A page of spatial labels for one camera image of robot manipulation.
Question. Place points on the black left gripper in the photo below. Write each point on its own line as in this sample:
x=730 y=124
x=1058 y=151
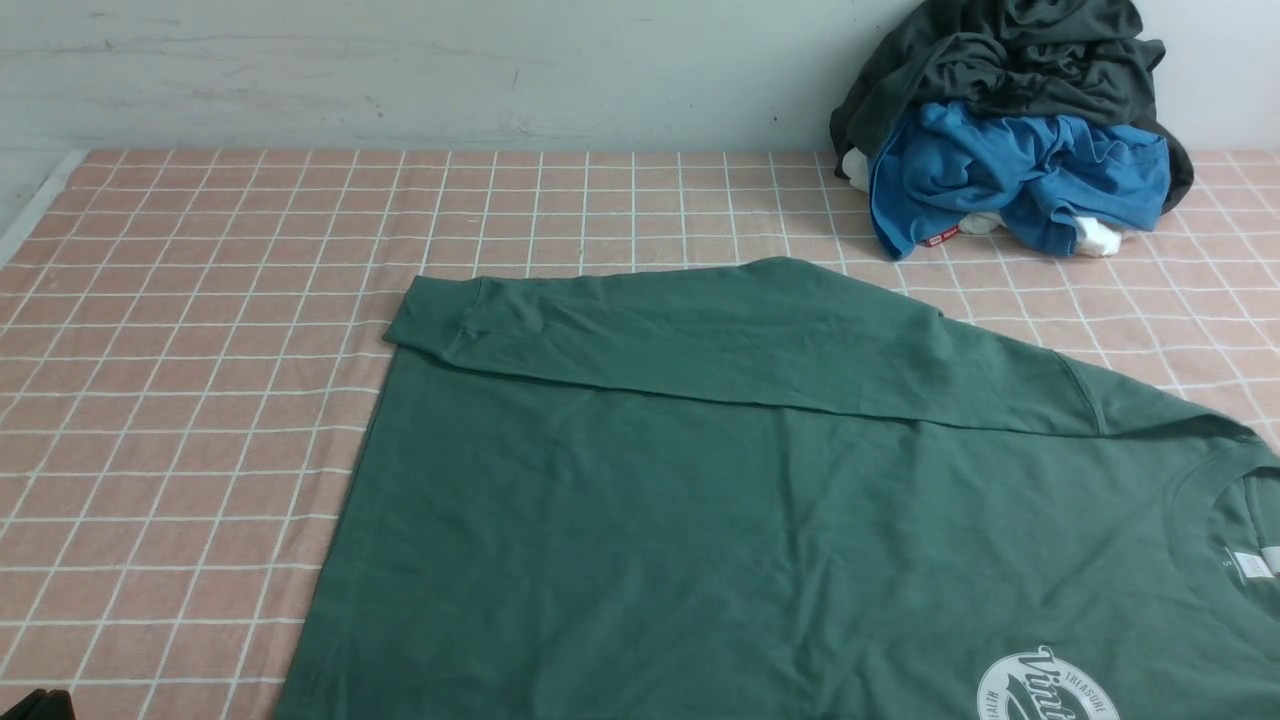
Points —
x=42 y=704

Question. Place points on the green long-sleeved shirt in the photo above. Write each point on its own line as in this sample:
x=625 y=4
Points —
x=770 y=491

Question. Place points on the pink checkered tablecloth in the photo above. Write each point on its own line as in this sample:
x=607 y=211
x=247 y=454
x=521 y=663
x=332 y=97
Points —
x=191 y=349

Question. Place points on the blue garment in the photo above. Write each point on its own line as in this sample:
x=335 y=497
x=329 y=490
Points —
x=942 y=163

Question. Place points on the dark grey garment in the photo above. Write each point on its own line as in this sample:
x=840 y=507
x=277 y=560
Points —
x=1086 y=59

